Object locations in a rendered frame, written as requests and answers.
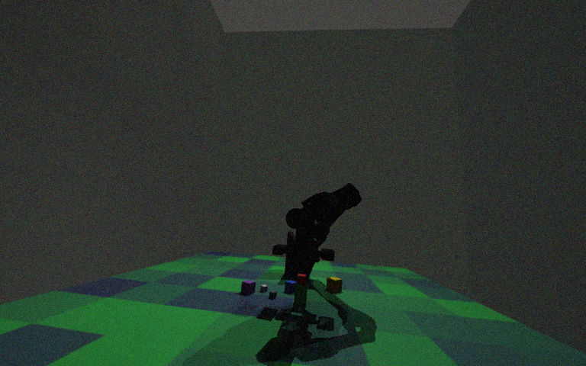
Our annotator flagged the yellow block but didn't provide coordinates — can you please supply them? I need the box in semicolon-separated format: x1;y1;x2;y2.
327;277;343;293

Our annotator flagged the red block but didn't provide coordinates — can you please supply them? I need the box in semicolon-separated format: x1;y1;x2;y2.
297;274;307;286

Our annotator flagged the blue cube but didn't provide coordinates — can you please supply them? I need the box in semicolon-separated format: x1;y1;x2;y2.
285;281;297;294

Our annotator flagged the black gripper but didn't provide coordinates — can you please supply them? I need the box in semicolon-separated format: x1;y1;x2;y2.
272;229;335;283

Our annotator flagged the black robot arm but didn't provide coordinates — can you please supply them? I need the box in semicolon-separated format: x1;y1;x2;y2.
286;183;362;258

